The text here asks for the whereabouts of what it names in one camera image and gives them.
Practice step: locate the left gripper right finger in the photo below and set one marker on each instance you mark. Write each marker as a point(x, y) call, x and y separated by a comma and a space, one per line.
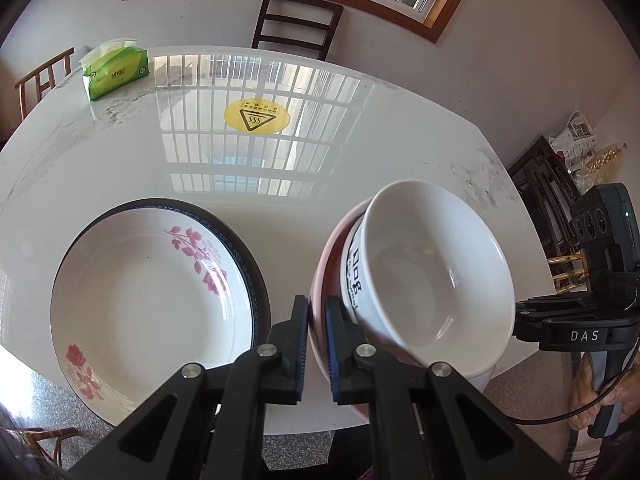
point(426, 422)

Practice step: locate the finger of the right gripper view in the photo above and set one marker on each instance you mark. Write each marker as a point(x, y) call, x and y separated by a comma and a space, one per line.
point(550, 314)

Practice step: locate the yellow warning sticker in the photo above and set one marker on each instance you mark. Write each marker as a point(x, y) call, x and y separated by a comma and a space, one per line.
point(256, 116)

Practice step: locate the right hand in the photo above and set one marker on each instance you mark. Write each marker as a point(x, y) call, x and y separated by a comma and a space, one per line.
point(627, 392)

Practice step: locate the large pink bowl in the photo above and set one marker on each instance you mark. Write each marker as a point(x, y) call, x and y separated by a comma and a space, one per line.
point(350, 362)

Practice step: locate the green tissue pack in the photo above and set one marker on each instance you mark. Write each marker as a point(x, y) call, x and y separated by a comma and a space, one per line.
point(112, 65)

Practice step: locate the light wooden chair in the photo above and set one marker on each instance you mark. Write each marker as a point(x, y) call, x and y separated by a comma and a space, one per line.
point(42, 79)

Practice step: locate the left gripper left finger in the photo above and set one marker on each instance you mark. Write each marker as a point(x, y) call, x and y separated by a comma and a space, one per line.
point(207, 423)

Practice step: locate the white bowl blue band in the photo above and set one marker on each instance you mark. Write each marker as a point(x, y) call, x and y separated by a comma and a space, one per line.
point(423, 274)

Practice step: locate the gold metal rack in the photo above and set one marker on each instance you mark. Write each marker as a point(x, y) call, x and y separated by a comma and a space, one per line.
point(568, 271)

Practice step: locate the dark wooden side cabinet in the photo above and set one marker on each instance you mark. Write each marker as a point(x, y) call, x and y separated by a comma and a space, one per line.
point(547, 190)

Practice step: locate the white ribbed rabbit bowl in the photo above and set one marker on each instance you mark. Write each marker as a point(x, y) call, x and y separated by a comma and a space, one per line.
point(480, 381)

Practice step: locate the white plate pink roses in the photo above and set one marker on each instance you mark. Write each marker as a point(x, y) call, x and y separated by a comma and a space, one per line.
point(139, 294)

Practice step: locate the dark wooden chair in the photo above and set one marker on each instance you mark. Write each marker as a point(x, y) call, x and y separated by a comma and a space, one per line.
point(300, 25)

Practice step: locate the gold ornament in wrap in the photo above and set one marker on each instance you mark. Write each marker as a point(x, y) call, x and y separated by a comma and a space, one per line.
point(600, 168)

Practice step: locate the newspaper bundle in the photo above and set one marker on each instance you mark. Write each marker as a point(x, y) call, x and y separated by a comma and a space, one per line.
point(575, 143)

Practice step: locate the blue floral plate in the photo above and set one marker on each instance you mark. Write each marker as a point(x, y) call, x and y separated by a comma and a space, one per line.
point(251, 275)

